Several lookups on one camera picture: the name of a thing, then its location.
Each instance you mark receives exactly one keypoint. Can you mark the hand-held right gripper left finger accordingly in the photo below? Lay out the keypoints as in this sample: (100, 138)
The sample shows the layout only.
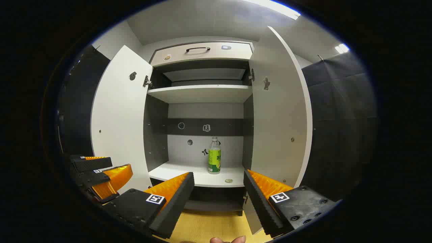
(175, 209)

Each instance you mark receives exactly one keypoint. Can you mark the long ceiling light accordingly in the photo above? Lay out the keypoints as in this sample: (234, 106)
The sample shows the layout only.
(276, 8)

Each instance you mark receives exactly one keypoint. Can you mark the white cabinet door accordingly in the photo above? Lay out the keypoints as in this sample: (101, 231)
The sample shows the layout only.
(280, 118)
(118, 118)

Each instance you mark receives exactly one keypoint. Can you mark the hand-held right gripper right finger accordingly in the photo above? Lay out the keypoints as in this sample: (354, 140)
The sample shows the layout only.
(260, 206)

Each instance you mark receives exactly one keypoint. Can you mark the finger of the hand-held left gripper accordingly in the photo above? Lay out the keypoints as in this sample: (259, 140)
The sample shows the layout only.
(91, 164)
(114, 180)

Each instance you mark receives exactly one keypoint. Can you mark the white cabinet shelf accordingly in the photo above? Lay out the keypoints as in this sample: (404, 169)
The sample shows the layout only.
(202, 92)

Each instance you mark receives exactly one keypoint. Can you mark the white and grey cabinet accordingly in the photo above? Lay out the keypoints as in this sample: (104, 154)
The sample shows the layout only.
(202, 111)

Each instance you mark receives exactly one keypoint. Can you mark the white cabinet drawer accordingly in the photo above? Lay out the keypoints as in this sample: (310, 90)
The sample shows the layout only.
(236, 54)

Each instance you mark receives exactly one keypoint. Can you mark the green label plastic bottle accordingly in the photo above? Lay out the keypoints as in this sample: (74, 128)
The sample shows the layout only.
(214, 162)

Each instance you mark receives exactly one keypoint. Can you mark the small ceiling light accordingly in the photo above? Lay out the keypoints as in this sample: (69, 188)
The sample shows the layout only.
(342, 48)

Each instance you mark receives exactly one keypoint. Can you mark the metal door hinge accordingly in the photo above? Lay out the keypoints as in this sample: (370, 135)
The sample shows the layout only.
(251, 75)
(147, 81)

